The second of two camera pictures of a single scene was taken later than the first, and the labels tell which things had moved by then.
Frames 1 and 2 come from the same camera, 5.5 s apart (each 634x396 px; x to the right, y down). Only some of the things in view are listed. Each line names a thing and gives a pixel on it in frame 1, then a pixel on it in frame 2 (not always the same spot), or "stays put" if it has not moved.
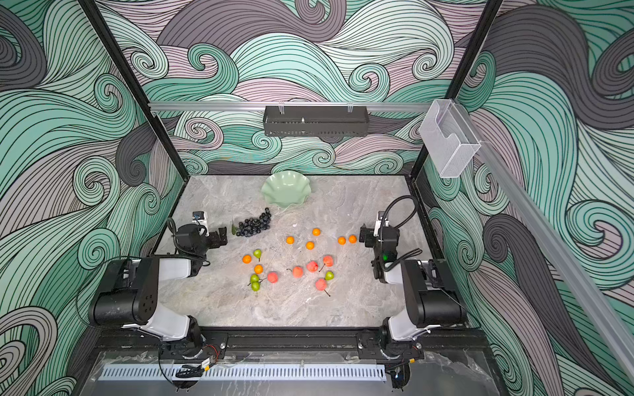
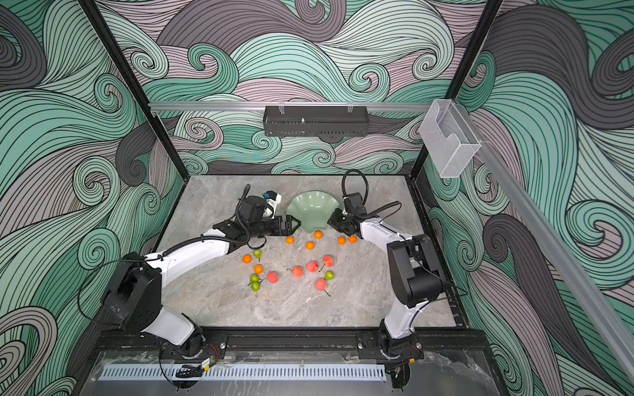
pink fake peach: [320, 284] stays put
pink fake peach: [312, 266] stays put
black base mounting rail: [125, 341] stays put
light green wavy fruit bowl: [286, 188] to [313, 209]
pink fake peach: [328, 261] stays put
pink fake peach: [272, 277] stays put
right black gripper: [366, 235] to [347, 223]
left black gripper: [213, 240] to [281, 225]
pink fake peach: [297, 271] stays put
